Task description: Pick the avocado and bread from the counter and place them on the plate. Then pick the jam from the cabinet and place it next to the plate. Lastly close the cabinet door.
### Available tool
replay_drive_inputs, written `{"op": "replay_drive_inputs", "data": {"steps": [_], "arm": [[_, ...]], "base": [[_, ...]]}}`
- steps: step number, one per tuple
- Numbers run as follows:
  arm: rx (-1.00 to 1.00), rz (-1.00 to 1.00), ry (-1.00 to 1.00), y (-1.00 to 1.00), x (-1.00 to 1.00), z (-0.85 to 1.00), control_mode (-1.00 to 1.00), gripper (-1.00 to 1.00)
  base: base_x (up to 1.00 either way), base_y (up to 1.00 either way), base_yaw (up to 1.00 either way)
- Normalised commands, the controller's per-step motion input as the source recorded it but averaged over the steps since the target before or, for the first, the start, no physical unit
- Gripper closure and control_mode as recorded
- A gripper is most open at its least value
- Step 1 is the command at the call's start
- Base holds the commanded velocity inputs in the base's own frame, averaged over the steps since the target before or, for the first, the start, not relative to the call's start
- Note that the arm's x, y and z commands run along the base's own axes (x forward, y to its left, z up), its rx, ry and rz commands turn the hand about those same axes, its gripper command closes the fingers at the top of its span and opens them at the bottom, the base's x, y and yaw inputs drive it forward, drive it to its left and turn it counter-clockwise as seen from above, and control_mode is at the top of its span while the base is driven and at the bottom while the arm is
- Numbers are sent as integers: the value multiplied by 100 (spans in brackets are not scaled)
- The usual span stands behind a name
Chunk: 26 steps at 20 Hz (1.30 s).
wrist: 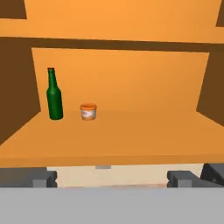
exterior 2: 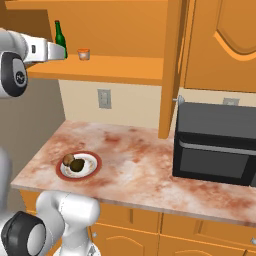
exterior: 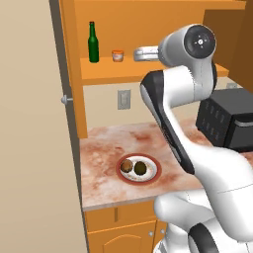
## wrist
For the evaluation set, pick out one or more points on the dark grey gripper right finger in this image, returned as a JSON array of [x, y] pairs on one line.
[[175, 178]]

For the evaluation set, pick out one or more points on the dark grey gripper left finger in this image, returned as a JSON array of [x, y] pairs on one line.
[[49, 179]]

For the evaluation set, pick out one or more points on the jam jar with orange lid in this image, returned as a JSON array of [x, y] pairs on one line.
[[88, 112]]

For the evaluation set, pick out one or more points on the dark grey appliance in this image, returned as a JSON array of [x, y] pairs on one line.
[[214, 173]]

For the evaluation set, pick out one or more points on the green glass bottle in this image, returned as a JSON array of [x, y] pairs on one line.
[[54, 99]]

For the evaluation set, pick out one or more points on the small grey wall socket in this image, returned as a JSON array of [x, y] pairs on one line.
[[103, 167]]

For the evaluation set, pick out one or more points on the orange wooden wall cabinet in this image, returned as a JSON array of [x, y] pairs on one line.
[[131, 96]]

